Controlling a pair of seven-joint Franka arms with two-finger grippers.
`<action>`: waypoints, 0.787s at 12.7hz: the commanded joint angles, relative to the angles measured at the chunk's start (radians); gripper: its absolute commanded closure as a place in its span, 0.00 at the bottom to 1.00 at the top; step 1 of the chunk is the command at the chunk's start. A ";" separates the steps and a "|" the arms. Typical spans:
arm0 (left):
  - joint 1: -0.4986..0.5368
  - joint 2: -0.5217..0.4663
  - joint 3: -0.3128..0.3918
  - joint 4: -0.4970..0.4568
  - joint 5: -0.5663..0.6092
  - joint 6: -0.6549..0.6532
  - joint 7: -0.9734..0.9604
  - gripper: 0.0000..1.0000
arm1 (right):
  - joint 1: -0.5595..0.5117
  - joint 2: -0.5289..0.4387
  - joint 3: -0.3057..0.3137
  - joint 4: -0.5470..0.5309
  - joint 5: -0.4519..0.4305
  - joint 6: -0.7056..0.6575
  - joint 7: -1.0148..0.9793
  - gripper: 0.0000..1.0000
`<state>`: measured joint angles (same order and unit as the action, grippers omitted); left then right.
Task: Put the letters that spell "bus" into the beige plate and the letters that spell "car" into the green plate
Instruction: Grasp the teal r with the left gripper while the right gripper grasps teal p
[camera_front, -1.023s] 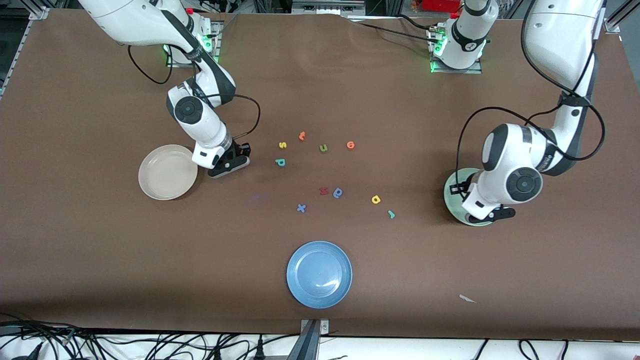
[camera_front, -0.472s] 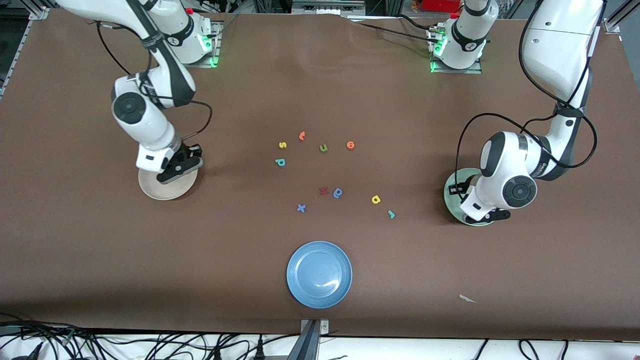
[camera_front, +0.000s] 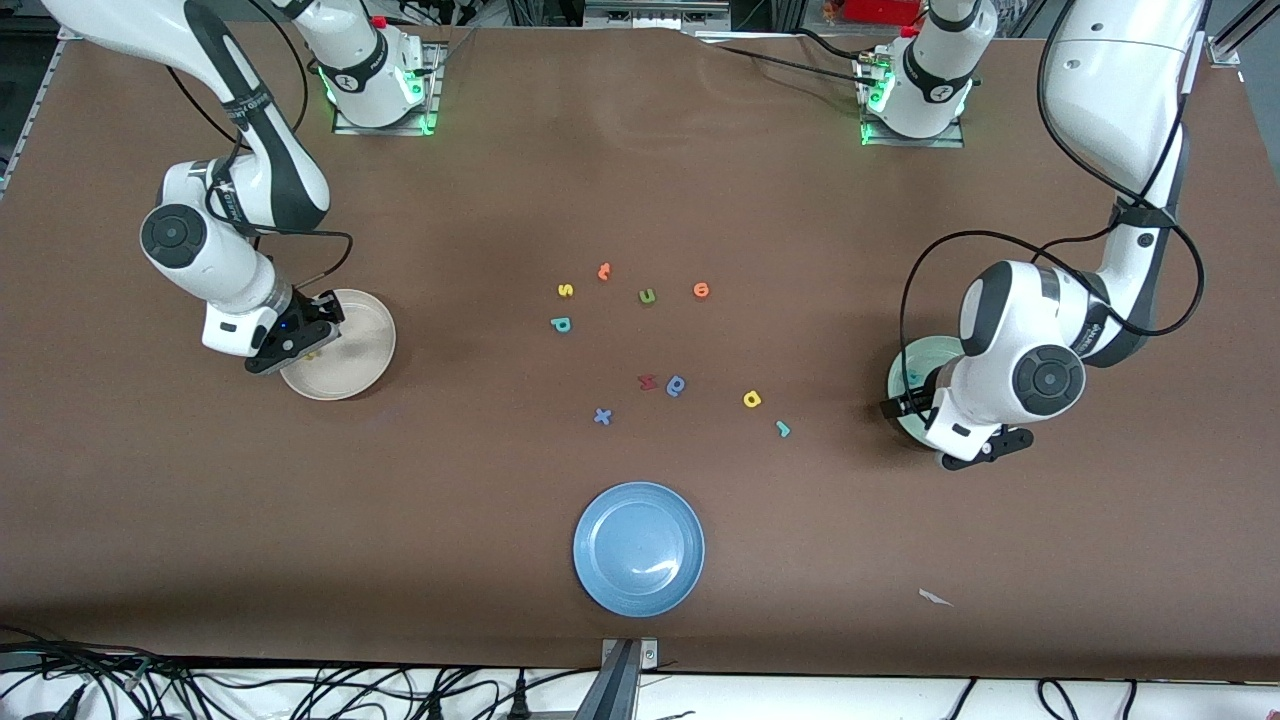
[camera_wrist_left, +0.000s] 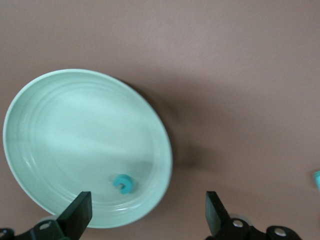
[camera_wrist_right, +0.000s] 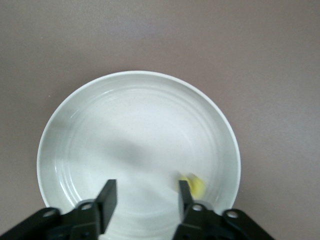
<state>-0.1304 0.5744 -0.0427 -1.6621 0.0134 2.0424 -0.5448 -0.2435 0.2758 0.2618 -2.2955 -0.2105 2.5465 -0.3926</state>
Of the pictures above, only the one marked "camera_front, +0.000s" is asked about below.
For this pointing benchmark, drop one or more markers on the black power plug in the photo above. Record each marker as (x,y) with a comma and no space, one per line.
(520,700)

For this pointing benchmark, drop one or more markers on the aluminium corner bracket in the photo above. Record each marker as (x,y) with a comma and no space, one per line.
(1225,52)

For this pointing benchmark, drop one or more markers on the blue plate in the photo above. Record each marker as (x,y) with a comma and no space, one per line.
(638,550)

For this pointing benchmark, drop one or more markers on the green plate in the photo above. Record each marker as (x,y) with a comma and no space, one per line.
(935,352)

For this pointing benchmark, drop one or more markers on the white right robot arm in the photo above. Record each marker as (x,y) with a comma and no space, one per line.
(215,265)

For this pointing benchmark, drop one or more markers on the red box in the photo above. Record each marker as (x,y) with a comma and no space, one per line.
(880,10)

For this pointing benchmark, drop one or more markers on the dark aluminium strut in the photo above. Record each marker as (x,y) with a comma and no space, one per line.
(610,695)

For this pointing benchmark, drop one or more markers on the silver mounting bracket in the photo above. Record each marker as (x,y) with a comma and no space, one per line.
(650,655)

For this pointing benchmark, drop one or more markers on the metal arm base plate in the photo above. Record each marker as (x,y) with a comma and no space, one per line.
(953,142)
(436,90)

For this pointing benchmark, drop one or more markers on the blue letter a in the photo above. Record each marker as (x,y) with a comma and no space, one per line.
(676,392)

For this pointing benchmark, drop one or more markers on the aluminium table edge rail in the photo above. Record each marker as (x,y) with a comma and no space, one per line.
(30,110)

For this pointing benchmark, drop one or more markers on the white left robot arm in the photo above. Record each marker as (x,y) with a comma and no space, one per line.
(1120,80)

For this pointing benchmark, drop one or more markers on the beige plate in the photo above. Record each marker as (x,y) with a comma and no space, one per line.
(365,340)

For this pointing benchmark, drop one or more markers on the grey power strip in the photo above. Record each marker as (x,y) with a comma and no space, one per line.
(650,15)

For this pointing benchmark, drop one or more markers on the white paper scrap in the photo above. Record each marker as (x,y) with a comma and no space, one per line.
(934,598)

